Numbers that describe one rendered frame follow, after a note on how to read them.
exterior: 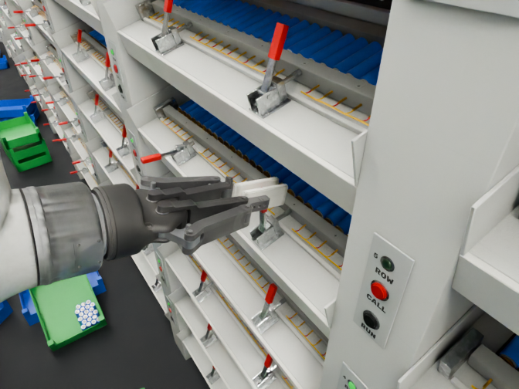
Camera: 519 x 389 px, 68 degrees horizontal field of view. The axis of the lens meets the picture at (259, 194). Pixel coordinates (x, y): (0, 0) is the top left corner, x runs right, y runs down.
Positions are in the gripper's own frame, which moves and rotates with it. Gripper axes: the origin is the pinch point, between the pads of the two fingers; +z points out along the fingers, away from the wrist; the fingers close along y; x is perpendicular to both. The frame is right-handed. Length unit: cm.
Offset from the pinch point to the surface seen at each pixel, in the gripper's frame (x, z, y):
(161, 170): -20.1, 7.0, -44.7
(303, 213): -3.0, 6.8, 2.3
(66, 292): -98, -7, -94
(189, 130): -3.6, 5.5, -30.1
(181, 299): -66, 17, -45
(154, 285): -85, 20, -71
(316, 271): -7.2, 4.4, 9.1
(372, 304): 0.0, -1.4, 20.4
